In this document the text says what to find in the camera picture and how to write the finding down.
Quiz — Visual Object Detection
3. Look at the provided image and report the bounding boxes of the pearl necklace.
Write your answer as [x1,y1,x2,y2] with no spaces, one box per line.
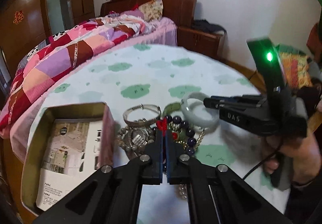
[177,127,205,200]

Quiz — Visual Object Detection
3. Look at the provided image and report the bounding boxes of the pale jade bangle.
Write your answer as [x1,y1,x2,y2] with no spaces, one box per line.
[181,91,219,129]

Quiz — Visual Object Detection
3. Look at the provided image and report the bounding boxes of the dark purple bead bracelet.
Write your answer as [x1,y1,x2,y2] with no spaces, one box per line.
[165,115,198,157]

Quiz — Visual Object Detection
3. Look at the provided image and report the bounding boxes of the silver metal band watch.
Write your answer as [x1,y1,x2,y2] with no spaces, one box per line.
[129,129,148,150]

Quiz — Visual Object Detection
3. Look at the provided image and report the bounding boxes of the person's right hand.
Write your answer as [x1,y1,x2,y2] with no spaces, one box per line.
[261,102,322,184]

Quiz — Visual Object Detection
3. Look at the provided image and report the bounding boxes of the wicker chair with cushion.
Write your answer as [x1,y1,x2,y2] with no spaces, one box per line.
[276,44,321,90]

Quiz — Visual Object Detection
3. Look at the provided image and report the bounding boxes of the wooden nightstand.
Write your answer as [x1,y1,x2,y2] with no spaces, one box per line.
[177,26,224,60]

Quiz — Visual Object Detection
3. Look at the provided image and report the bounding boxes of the printed booklet in tin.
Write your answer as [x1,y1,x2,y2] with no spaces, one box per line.
[35,119,103,211]

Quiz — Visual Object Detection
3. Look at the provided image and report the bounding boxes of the pink metal tin box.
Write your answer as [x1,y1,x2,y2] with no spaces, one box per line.
[21,102,115,216]

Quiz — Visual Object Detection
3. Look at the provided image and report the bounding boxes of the dark clothes on nightstand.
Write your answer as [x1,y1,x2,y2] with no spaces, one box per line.
[191,19,226,34]

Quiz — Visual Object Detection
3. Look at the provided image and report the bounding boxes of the cloud pattern table cloth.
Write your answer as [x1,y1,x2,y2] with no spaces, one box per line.
[38,45,289,212]

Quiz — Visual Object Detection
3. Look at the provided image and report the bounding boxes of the pink bed sheet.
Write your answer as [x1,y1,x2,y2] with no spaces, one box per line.
[1,17,177,162]

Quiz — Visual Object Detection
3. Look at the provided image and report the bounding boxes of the wooden headboard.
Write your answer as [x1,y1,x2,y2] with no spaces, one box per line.
[100,0,197,27]

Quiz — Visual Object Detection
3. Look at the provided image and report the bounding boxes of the floral pillow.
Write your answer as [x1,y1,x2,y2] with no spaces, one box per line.
[138,0,164,22]

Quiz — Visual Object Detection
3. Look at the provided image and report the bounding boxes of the patchwork quilt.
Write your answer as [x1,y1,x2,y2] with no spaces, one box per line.
[1,15,156,131]

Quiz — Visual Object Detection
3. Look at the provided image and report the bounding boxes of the red double happiness decal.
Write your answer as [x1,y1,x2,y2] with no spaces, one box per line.
[13,11,24,25]

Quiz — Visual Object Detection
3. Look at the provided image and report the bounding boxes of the brown wooden wardrobe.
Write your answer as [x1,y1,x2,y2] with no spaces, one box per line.
[1,0,94,76]

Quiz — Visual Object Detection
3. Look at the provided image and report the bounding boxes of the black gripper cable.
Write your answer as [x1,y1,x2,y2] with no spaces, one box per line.
[242,147,285,180]

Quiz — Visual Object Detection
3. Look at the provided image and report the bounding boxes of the green stone bracelet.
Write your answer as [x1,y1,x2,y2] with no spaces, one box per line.
[162,102,187,141]

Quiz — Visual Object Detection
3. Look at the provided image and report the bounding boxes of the silver bangle bracelet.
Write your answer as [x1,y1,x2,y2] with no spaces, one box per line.
[122,103,162,128]

